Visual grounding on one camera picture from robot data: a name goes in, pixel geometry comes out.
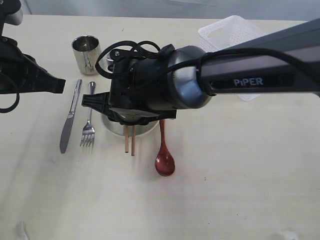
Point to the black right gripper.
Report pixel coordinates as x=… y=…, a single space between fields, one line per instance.
x=140 y=90

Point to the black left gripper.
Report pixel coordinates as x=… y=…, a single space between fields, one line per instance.
x=20 y=72

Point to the wooden chopstick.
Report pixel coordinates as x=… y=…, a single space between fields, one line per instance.
x=126 y=138
x=133 y=140

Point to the silver metal fork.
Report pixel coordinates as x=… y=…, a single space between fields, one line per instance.
x=88 y=131

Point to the shiny steel cup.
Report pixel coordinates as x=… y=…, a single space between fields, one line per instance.
x=86 y=49

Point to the brown wooden spoon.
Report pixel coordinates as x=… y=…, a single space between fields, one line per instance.
x=164 y=163

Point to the silver table knife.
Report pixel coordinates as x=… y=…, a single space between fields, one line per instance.
x=67 y=128

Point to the white plastic woven basket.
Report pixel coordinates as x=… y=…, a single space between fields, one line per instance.
x=228 y=32

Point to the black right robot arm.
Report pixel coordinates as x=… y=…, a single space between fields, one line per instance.
x=287 y=61

